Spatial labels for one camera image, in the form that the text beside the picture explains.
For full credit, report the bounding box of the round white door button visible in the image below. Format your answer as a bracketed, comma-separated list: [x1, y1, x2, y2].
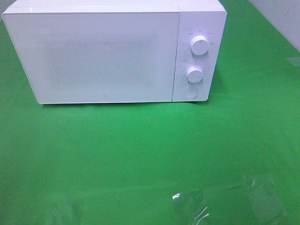
[184, 88, 198, 99]

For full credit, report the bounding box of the white microwave knob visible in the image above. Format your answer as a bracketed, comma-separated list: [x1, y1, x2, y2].
[187, 66, 203, 83]
[190, 34, 209, 55]

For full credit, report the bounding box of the white microwave door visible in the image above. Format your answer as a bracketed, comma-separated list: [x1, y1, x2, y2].
[4, 12, 180, 104]

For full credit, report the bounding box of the white microwave oven body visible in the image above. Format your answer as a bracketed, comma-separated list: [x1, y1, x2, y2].
[2, 0, 227, 102]

